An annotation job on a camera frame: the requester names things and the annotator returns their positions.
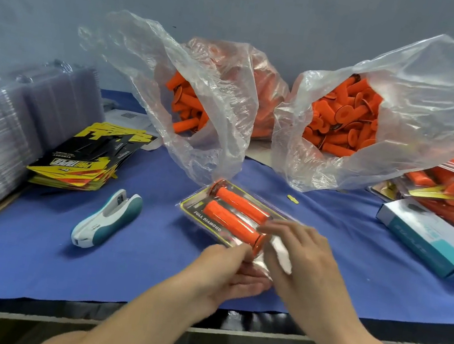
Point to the person's right hand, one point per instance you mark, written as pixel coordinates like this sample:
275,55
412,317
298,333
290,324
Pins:
314,274

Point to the person's left hand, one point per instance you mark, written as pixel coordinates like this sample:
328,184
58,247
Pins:
223,276

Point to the yellow black backing card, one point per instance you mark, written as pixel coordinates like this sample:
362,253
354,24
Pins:
197,210

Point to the teal hand stapler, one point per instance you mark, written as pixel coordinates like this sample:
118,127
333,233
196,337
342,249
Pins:
104,219

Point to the stack of clear blister shells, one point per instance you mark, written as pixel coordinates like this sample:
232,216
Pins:
0,142

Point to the person's left forearm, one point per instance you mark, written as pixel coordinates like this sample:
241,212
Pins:
125,330

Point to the small yellow scrap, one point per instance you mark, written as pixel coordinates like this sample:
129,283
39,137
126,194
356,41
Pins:
292,199

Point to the teal white cardboard box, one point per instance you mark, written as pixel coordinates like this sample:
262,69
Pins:
427,237

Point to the stack of yellow black cards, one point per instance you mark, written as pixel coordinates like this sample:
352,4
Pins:
87,160

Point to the white printed paper sheet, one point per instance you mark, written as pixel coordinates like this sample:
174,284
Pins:
132,120

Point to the large clear plastic bag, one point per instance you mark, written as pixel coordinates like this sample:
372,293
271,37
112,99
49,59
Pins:
447,84

